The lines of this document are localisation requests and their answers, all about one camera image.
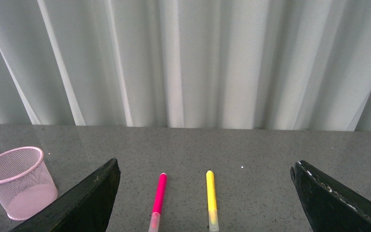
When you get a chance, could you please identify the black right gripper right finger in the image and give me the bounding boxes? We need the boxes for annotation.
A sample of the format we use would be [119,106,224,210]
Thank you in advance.
[290,160,371,232]

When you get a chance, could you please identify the pink marker pen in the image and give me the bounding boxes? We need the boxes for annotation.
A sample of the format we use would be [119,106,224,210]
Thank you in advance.
[148,173,167,232]

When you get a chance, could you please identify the white pleated curtain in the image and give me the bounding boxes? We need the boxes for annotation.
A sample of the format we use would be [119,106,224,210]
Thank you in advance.
[0,0,371,131]

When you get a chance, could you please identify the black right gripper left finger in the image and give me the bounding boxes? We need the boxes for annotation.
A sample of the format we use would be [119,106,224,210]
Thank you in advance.
[12,158,121,232]

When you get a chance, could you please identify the yellow marker pen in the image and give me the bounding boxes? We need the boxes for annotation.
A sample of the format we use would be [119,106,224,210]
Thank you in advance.
[206,170,219,232]

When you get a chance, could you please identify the pink mesh cup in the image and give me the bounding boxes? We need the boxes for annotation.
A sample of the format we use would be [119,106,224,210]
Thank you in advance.
[0,146,58,220]

